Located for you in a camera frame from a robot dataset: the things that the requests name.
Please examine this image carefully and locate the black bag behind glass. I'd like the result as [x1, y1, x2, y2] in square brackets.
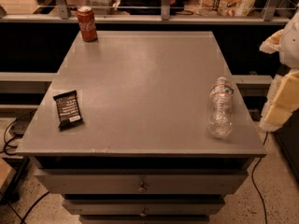
[118, 0, 187, 15]

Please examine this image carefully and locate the middle grey drawer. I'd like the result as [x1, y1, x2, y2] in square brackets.
[63, 199, 224, 217]

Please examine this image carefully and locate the black cable right floor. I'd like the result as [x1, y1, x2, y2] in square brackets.
[250, 132, 270, 224]

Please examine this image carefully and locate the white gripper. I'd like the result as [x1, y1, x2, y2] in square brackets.
[260, 12, 299, 132]

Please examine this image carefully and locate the grey drawer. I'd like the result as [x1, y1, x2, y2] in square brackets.
[36, 169, 248, 195]
[63, 199, 224, 217]

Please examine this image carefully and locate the black snack bar wrapper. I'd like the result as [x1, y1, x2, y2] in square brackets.
[53, 91, 83, 129]

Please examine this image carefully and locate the clear plastic water bottle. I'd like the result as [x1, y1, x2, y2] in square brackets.
[207, 77, 234, 139]

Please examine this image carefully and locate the metal railing frame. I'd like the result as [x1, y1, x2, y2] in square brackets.
[0, 0, 298, 24]

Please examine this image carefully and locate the red coke can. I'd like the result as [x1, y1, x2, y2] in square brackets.
[77, 6, 97, 42]

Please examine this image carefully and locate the grey drawer cabinet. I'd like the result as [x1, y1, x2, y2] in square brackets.
[18, 32, 265, 224]

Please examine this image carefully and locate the black cables left floor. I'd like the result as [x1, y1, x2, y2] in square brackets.
[0, 109, 50, 224]

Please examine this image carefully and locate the top grey drawer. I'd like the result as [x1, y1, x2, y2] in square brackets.
[36, 169, 248, 195]

